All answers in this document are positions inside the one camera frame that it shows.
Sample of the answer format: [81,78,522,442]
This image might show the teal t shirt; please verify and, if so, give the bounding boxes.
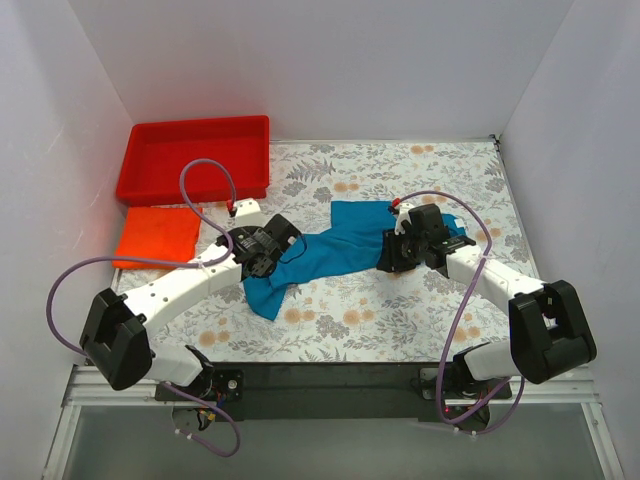
[241,199,466,322]

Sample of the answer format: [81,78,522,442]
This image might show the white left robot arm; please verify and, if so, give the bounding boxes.
[80,214,301,400]

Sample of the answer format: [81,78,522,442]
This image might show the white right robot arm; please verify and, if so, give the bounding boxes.
[376,200,597,398]

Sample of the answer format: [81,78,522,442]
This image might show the floral patterned table mat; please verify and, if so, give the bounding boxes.
[99,139,544,364]

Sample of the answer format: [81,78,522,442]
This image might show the folded orange t shirt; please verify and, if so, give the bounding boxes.
[115,207,201,263]

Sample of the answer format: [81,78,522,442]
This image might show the red plastic tray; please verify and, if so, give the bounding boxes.
[116,115,270,206]

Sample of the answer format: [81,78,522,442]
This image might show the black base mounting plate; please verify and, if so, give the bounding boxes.
[154,362,514,434]

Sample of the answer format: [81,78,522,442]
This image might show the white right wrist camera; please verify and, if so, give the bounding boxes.
[389,198,413,235]

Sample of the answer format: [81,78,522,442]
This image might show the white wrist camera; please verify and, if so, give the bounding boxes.
[389,198,413,235]
[227,198,264,229]

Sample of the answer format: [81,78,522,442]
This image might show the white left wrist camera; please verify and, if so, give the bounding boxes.
[227,198,264,229]

